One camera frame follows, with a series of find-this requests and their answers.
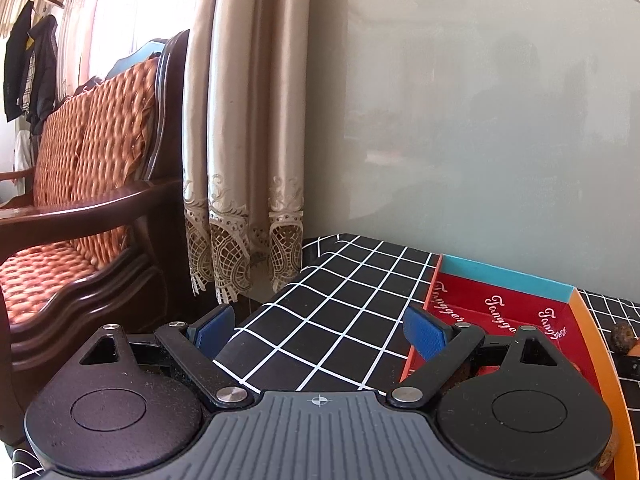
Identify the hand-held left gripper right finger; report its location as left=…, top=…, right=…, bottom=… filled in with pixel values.
left=387, top=305, right=583, bottom=411

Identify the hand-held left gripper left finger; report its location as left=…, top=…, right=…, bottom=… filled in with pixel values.
left=80, top=305, right=256, bottom=409

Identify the red cardboard box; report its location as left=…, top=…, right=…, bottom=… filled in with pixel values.
left=399, top=253, right=640, bottom=477

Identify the rough brown dried fruit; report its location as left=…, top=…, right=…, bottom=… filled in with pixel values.
left=607, top=323, right=639, bottom=352

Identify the brown fuzzy fruit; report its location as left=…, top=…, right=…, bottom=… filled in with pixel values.
left=600, top=435, right=620, bottom=472

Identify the dark wooden sofa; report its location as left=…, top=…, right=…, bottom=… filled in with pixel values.
left=0, top=29, right=201, bottom=448

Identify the orange quilted seat cushion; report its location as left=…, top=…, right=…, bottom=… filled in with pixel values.
left=0, top=242, right=101, bottom=326

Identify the beige lace-trimmed curtain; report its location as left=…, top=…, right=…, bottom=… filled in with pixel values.
left=181, top=0, right=312, bottom=306

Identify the orange quilted back cushion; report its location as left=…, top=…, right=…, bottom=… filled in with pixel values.
left=32, top=56, right=161, bottom=271

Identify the blue cloth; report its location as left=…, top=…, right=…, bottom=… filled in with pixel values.
left=106, top=41, right=167, bottom=77

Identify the dark hanging coat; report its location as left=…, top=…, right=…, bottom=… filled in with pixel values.
left=25, top=14, right=60, bottom=135

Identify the black hanging jacket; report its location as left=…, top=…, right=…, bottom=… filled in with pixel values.
left=4, top=0, right=35, bottom=123

